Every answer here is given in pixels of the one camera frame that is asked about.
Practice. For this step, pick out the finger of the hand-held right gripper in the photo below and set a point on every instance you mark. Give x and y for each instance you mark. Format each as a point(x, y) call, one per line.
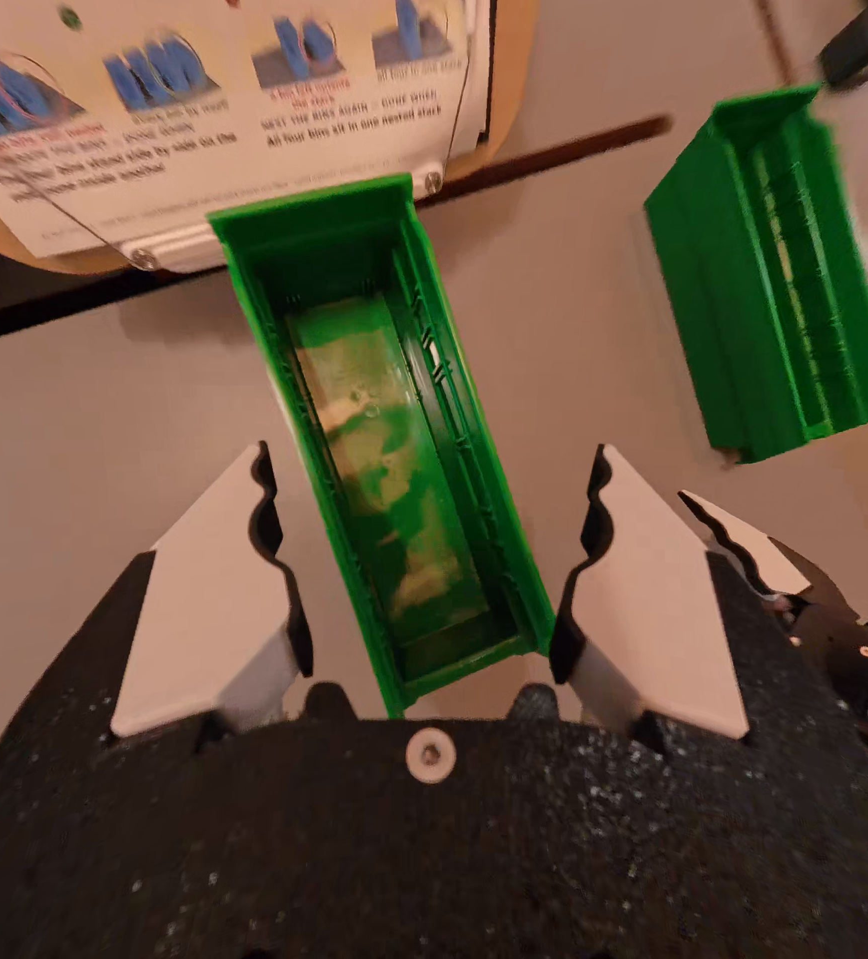
point(853, 569)
point(771, 566)

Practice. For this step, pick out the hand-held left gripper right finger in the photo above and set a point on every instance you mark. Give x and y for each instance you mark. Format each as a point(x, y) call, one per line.
point(651, 622)

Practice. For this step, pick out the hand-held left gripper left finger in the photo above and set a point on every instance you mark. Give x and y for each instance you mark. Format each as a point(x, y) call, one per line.
point(209, 622)

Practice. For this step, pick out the green plastic bin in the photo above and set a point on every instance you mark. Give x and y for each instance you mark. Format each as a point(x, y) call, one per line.
point(374, 449)
point(704, 300)

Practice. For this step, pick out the grey desk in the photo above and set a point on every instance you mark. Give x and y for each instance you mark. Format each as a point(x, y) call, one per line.
point(104, 419)

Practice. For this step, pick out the printed instruction sheet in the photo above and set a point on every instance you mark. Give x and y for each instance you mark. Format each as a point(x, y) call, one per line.
point(179, 165)

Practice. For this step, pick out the black charger dock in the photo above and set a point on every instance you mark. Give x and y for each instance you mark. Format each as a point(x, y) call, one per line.
point(865, 45)

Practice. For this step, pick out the instruction sheet on wooden board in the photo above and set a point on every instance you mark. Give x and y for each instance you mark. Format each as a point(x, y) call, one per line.
point(513, 75)

